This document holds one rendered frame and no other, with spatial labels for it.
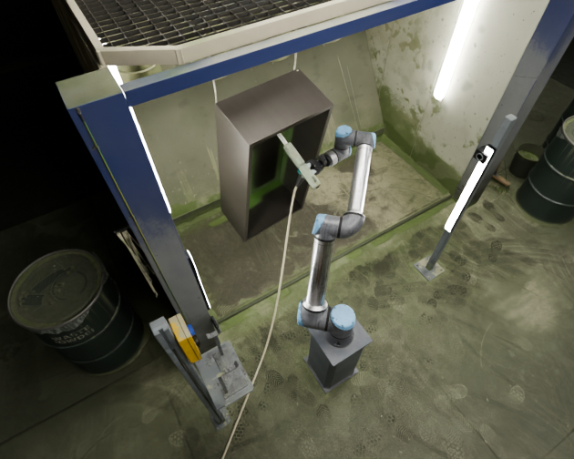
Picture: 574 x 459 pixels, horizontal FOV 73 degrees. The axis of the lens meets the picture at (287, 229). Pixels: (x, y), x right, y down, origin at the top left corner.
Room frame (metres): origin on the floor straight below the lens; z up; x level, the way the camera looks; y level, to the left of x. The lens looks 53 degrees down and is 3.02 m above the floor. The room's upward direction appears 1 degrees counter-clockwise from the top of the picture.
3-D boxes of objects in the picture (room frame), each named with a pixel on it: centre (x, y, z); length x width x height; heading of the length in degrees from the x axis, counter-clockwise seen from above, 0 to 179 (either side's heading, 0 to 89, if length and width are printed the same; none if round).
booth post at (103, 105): (1.15, 0.65, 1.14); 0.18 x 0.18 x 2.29; 31
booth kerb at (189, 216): (2.92, 0.03, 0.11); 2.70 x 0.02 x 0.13; 121
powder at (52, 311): (1.19, 1.44, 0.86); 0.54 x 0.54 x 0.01
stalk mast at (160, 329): (0.60, 0.49, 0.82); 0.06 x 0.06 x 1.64; 31
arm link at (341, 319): (0.97, -0.32, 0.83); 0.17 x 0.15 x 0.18; 77
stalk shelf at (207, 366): (0.67, 0.37, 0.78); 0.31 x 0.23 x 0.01; 31
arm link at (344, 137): (1.81, -0.34, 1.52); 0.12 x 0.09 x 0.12; 77
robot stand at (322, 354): (0.96, -0.32, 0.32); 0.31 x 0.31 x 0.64; 31
